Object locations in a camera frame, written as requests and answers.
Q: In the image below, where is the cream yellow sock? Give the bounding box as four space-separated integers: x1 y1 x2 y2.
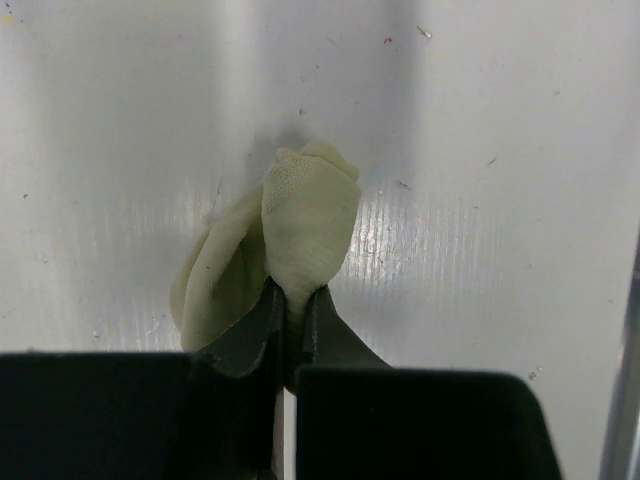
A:
169 141 361 383

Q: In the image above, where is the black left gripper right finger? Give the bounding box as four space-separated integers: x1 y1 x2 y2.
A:
295 288 561 479

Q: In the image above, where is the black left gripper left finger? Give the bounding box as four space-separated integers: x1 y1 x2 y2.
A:
1 281 284 479

